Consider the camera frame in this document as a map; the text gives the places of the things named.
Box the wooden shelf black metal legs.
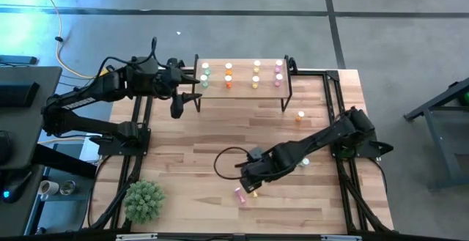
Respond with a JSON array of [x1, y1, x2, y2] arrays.
[[191, 53, 294, 114]]

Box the short yellow floor cable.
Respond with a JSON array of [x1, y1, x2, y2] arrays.
[[37, 137, 87, 146]]

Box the black desk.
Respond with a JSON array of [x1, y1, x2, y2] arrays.
[[0, 66, 98, 241]]

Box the black aluminium table frame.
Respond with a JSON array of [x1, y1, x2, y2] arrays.
[[84, 66, 395, 241]]

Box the long yellow power cable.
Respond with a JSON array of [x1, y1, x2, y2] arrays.
[[32, 0, 106, 80]]

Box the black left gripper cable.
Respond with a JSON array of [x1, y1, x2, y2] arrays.
[[148, 36, 159, 59]]

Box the black base cable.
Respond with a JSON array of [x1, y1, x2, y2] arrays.
[[369, 156, 388, 198], [86, 155, 113, 231]]

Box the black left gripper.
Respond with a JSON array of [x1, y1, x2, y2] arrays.
[[160, 67, 204, 120]]

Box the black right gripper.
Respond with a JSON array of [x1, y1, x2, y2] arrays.
[[238, 145, 287, 195]]

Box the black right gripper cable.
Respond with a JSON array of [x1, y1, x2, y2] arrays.
[[213, 146, 257, 181]]

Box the green artificial plant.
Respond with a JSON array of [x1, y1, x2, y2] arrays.
[[123, 179, 166, 225]]

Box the flat black bar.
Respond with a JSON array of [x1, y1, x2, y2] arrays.
[[0, 54, 38, 67]]

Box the white box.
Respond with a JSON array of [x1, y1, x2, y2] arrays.
[[78, 133, 100, 163]]

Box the dark grey side table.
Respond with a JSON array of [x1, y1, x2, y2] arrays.
[[403, 76, 469, 193]]

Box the shiny metal cup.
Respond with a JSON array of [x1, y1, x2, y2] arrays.
[[59, 179, 77, 196]]

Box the white cup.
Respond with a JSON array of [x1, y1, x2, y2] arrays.
[[39, 179, 60, 196]]

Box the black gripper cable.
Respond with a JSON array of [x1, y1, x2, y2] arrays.
[[213, 146, 257, 181], [148, 36, 159, 59]]

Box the black box on desk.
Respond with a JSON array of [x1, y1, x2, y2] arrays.
[[0, 81, 41, 108]]

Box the thin black floor cable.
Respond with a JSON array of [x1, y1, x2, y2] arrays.
[[57, 73, 100, 90]]

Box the black device with light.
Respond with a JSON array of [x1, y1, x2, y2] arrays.
[[0, 170, 34, 204]]

